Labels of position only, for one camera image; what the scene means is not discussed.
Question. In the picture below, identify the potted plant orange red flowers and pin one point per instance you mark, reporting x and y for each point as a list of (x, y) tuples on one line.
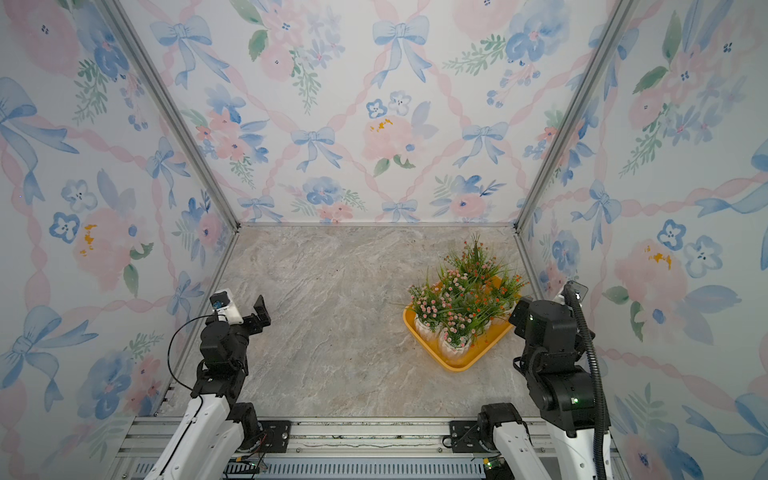
[(504, 293)]

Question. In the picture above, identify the aluminium front rail frame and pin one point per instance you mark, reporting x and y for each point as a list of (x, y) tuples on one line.
[(380, 448)]

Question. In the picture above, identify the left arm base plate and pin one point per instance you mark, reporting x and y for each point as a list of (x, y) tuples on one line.
[(275, 436)]

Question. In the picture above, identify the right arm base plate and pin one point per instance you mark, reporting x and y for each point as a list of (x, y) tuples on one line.
[(463, 437)]

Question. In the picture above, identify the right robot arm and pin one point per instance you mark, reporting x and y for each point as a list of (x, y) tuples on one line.
[(564, 392)]

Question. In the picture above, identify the aluminium corner post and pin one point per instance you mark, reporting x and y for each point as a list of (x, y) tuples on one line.
[(608, 41), (118, 21)]

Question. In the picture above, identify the potted plant pink flowers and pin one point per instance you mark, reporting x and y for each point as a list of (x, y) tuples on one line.
[(427, 305)]

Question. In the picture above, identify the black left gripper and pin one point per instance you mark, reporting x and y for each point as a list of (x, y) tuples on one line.
[(257, 325)]

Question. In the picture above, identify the yellow storage box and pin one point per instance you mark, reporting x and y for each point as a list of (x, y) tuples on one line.
[(482, 343)]

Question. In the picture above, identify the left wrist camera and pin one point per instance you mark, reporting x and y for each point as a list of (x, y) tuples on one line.
[(225, 308)]

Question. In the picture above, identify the potted plant pink front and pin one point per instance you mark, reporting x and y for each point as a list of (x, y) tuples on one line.
[(455, 338)]

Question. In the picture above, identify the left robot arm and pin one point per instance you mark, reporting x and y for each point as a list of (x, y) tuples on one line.
[(216, 424)]

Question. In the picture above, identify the aluminium corner post right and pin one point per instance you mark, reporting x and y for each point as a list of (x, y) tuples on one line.
[(608, 41)]

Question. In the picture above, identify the aluminium corner post left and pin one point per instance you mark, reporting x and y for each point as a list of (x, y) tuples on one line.
[(118, 21)]

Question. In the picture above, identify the potted plant pink white pot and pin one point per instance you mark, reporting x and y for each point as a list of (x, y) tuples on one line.
[(455, 283)]

